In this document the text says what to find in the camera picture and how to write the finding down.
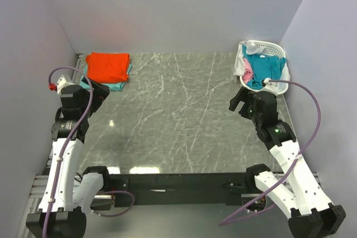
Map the white t shirt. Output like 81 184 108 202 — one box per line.
233 40 267 82

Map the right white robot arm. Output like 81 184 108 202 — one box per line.
229 88 346 237

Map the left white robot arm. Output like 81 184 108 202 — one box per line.
26 82 112 237

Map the pink t shirt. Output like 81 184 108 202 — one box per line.
242 57 254 84

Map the folded orange t shirt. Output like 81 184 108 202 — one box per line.
85 52 130 84

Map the white plastic laundry basket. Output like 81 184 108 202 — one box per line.
237 42 291 95

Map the teal t shirt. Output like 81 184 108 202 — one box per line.
243 45 287 90

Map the black base crossbar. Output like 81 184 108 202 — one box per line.
100 172 262 206

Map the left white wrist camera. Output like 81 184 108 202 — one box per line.
49 75 74 95

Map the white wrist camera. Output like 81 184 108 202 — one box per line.
49 75 74 95
262 78 272 86

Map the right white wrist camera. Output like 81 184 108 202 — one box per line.
262 78 272 86

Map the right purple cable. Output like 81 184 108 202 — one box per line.
218 79 322 227

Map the aluminium frame rail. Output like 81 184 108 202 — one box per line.
30 175 114 200

